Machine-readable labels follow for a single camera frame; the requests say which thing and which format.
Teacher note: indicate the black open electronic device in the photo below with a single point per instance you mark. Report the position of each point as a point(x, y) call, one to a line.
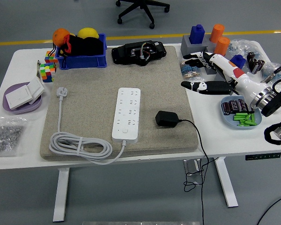
point(124, 55)

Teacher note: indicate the clear bag of metal nuts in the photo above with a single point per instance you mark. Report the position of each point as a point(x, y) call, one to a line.
point(4, 138)

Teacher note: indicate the orange fruit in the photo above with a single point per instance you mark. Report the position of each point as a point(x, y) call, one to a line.
point(59, 36)

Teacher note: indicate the white power strip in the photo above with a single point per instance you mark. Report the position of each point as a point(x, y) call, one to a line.
point(126, 117)

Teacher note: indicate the blue plastic bin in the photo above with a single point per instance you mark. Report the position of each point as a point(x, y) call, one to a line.
point(84, 61)

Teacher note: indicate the small white switch panel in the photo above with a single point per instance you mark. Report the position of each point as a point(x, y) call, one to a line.
point(36, 87)

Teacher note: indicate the orange cylinder peg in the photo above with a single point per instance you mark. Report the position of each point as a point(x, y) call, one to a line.
point(217, 32)
point(222, 45)

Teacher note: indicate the black table control panel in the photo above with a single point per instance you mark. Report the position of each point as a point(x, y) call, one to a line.
point(263, 156)

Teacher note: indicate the metal pen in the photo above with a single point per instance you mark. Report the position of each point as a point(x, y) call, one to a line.
point(38, 68)

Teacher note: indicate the purple plate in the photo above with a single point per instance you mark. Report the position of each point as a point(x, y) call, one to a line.
point(25, 109)

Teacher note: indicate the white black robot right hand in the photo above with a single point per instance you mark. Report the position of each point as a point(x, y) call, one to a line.
point(224, 63)

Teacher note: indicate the grey-brown mat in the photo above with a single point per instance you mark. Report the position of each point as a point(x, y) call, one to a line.
point(91, 77)

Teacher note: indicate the large white switch panel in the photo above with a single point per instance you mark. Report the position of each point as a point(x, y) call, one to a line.
point(17, 97)

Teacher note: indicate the bag of beige blue resistors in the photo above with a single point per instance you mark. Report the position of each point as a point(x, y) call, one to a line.
point(189, 71)

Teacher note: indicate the black plug adapter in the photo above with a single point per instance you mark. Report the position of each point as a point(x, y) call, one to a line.
point(166, 119)

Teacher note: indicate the crumpled clear plastic bag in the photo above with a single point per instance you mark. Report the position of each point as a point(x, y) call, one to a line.
point(246, 47)

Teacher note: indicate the black cylindrical capacitor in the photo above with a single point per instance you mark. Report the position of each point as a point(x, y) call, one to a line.
point(242, 105)
point(234, 106)
point(225, 108)

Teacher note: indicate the yellow lemon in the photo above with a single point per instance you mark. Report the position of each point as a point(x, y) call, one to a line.
point(87, 32)

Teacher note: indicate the pile of green cylinders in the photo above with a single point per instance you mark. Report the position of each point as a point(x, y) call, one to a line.
point(244, 119)

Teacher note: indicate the light blue plate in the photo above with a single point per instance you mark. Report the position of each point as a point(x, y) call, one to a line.
point(227, 122)

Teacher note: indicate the small colourful puzzle cube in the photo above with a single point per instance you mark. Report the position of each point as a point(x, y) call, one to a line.
point(50, 58)

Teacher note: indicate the silver under-table bracket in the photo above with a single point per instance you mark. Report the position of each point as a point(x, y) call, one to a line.
point(189, 166)

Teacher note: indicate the bag of dark capacitors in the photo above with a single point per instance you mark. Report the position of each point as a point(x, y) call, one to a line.
point(255, 63)

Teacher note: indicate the black office chair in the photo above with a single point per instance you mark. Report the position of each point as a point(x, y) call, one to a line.
point(140, 9)

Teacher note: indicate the white table leg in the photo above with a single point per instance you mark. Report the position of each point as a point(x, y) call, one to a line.
point(61, 194)
point(227, 185)

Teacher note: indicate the blue square peg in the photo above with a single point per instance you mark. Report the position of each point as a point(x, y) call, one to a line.
point(197, 35)
point(238, 61)

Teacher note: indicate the large colourful puzzle cube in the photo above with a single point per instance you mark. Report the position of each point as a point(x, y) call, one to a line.
point(48, 71)

